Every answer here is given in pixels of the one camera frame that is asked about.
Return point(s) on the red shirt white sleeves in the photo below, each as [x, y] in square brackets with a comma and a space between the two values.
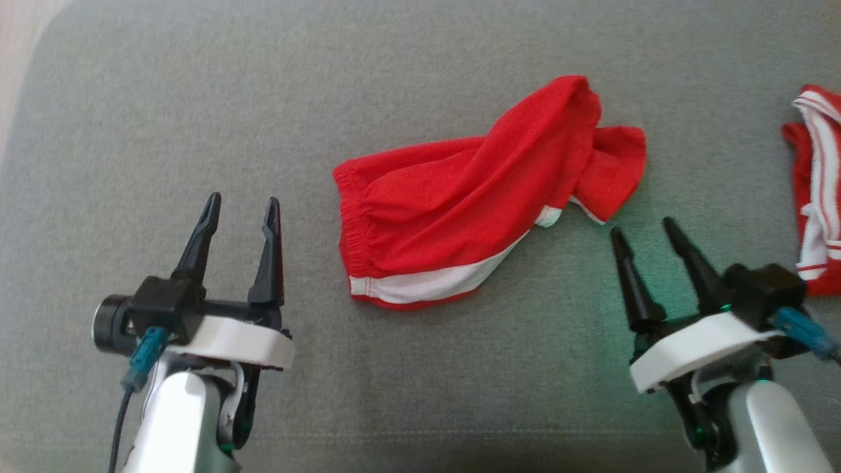
[798, 171]

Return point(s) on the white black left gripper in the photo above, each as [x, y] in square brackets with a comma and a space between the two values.
[243, 341]

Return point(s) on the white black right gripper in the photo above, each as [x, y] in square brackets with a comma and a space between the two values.
[690, 348]

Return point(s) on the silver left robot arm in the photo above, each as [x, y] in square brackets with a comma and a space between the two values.
[177, 420]

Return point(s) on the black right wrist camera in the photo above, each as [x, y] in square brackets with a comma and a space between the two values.
[765, 289]

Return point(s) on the red shorts white band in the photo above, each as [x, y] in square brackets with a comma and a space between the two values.
[460, 197]

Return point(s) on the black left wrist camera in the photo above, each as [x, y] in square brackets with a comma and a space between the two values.
[164, 302]

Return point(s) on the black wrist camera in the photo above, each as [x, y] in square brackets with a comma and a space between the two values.
[164, 302]
[765, 289]

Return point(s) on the grey sofa seat cushion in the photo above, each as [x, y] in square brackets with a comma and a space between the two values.
[197, 98]

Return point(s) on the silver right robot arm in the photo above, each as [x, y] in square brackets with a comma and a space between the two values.
[769, 427]

